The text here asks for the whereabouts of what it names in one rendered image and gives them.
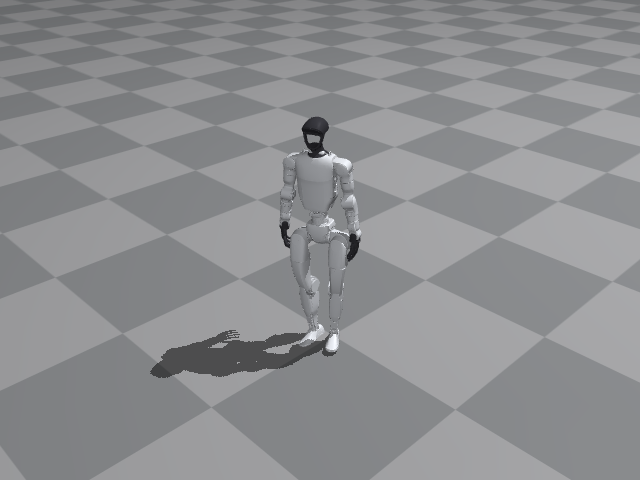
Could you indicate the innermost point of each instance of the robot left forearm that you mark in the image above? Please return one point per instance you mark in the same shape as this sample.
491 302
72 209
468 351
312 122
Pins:
352 220

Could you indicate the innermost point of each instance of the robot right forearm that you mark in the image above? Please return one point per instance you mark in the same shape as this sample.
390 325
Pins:
286 210

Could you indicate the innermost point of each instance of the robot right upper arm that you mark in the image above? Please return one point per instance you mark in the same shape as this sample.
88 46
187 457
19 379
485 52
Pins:
289 177

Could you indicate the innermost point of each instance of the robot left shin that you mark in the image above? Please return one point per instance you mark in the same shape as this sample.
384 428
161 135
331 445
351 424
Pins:
335 309

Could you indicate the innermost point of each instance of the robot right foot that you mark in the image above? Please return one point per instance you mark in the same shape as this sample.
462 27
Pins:
311 336

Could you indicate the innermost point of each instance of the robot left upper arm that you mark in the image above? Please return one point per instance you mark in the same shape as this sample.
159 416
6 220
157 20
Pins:
344 169

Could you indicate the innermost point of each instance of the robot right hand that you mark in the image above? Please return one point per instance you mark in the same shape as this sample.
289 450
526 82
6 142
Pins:
284 229

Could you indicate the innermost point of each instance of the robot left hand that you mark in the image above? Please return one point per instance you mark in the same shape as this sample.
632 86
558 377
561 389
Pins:
354 247

